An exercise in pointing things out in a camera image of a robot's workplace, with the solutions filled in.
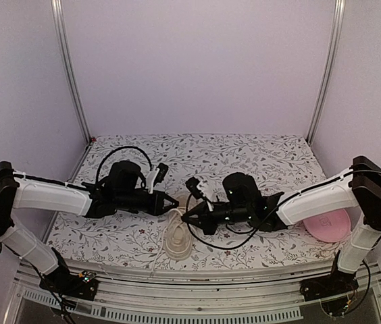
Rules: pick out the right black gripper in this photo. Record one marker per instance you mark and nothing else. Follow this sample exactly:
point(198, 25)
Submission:
point(208, 228)

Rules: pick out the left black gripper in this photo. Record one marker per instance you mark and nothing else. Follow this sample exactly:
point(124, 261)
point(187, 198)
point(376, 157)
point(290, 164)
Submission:
point(155, 209)

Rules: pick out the cream white sneaker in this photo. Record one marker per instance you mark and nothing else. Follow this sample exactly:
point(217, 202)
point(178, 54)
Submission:
point(175, 240)

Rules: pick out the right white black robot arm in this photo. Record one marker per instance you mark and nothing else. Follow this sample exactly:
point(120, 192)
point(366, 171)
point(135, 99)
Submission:
point(357, 186)

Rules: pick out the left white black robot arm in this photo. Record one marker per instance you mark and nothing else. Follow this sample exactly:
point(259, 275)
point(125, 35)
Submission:
point(21, 191)

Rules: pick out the floral patterned table mat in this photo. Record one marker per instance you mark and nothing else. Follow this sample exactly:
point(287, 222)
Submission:
point(277, 163)

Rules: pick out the pink round plate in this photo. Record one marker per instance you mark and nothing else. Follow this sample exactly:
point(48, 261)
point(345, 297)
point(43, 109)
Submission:
point(329, 227)

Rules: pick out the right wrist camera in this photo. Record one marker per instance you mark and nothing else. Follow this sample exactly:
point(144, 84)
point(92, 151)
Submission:
point(200, 189)

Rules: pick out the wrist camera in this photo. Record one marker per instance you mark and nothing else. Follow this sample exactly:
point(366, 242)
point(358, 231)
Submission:
point(200, 189)
point(156, 176)

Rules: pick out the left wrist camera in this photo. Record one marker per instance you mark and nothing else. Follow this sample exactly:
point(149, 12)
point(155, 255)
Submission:
point(156, 176)

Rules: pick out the aluminium front rail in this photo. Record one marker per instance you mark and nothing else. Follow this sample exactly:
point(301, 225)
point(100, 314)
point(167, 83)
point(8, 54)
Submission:
point(269, 295)

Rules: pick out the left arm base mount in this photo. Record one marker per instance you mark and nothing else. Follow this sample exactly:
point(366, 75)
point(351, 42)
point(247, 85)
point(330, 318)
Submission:
point(61, 281)

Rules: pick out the right aluminium frame post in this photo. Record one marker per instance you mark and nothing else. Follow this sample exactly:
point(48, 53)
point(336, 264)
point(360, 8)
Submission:
point(335, 34)

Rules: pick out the aluminium frame post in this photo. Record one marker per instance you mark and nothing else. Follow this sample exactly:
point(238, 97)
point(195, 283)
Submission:
point(335, 34)
point(60, 28)

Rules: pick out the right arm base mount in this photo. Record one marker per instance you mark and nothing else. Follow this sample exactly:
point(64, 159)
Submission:
point(335, 283)

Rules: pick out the left aluminium frame post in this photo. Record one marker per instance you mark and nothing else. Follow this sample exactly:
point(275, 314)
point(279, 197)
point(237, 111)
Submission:
point(60, 28)

